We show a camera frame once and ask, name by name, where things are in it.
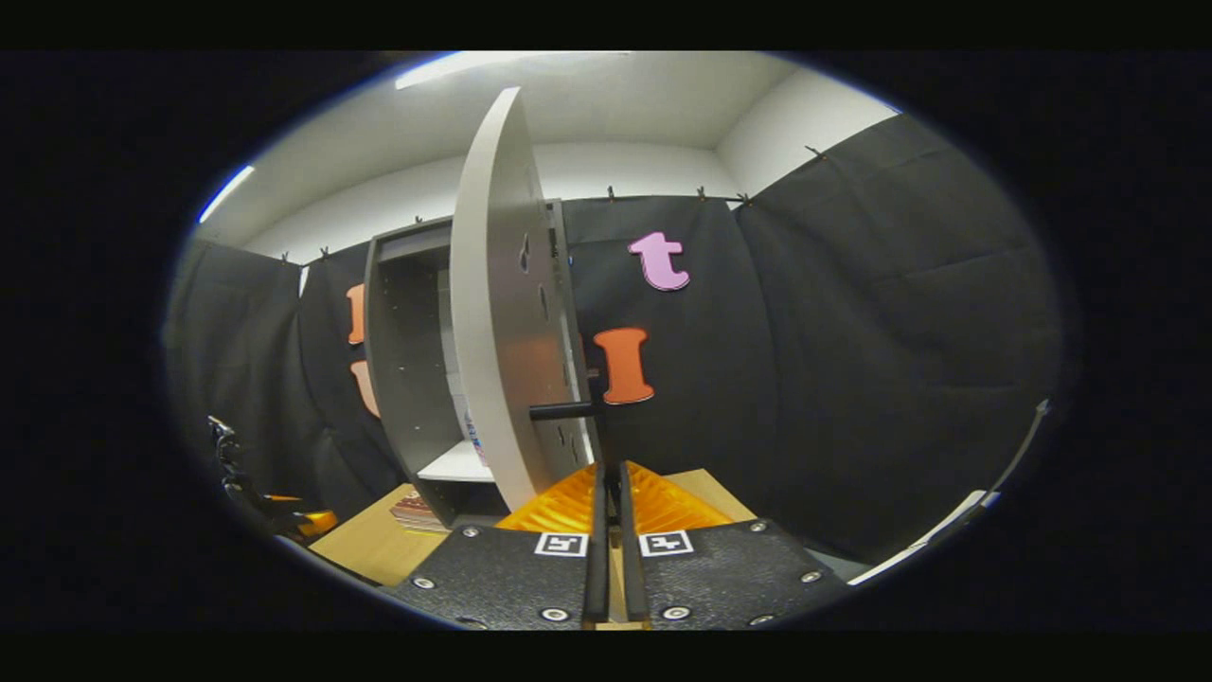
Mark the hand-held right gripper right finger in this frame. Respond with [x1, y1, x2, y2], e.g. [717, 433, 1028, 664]
[617, 461, 848, 631]

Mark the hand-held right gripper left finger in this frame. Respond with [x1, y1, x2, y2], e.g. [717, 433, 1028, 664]
[388, 461, 614, 631]

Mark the black backdrop cloth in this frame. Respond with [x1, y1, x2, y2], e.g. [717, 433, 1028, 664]
[163, 112, 1066, 569]

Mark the white cabinet door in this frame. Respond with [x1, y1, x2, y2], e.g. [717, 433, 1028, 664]
[450, 87, 602, 512]

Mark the white board edge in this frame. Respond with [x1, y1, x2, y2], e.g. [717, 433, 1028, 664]
[847, 398, 1054, 588]

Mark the white cabinet shelf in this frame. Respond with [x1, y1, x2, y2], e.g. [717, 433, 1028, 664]
[417, 440, 499, 483]

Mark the dark grey cabinet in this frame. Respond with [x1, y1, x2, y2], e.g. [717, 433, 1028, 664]
[365, 199, 580, 529]

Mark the black door handle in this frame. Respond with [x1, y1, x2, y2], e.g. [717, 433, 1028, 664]
[528, 368, 612, 470]

